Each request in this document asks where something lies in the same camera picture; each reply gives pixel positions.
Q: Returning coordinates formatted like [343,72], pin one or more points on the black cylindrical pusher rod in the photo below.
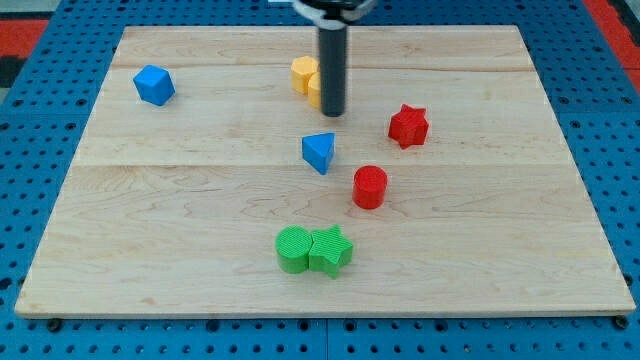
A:
[333,58]

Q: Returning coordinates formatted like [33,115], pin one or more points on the white and black robot flange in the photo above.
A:
[333,14]

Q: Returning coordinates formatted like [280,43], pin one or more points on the blue triangle block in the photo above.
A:
[318,151]

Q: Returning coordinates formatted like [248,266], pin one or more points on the yellow hexagon block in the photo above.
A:
[302,68]

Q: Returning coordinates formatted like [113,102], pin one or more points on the yellow block behind rod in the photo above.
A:
[314,91]

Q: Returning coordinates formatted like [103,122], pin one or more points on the red star block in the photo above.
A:
[409,126]

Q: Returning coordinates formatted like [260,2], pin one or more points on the red cylinder block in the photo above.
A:
[369,187]

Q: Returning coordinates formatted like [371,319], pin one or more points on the blue cube block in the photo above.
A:
[154,85]

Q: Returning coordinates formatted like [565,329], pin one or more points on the green cylinder block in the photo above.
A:
[292,245]

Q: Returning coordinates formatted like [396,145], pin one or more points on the green star block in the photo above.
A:
[330,251]

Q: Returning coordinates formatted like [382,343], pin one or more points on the wooden board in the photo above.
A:
[172,211]

